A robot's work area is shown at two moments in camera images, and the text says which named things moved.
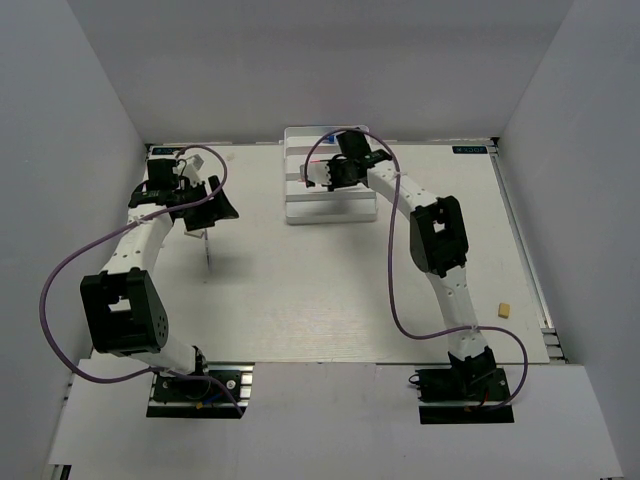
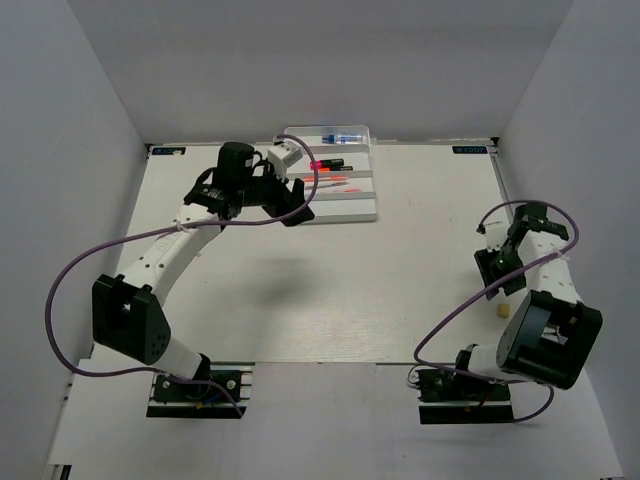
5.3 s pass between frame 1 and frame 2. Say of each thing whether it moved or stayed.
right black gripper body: moved
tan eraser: stayed
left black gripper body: moved
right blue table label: stayed
